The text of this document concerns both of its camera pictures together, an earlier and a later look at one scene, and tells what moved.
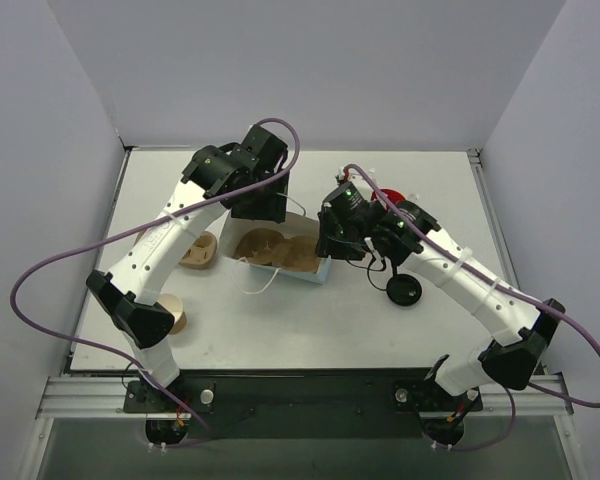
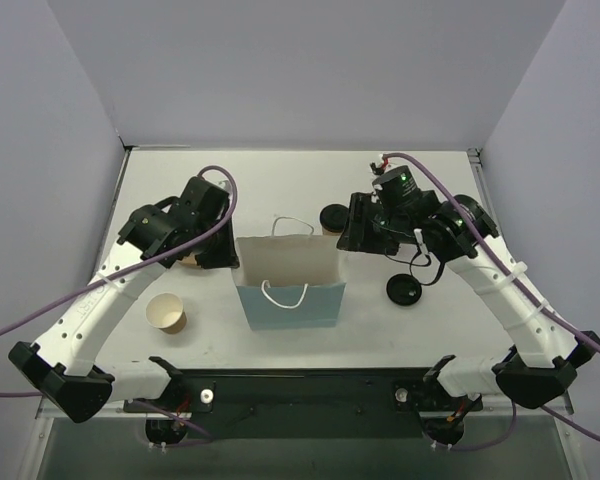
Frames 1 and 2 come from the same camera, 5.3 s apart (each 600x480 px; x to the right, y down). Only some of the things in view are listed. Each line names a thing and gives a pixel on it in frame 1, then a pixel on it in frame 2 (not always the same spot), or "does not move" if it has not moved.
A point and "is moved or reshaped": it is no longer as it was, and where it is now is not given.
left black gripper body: x=259 y=203 -> x=220 y=248
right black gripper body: x=337 y=240 -> x=357 y=226
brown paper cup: x=175 y=307 does not move
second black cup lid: x=404 y=290 does not move
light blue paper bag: x=289 y=246 is moved or reshaped
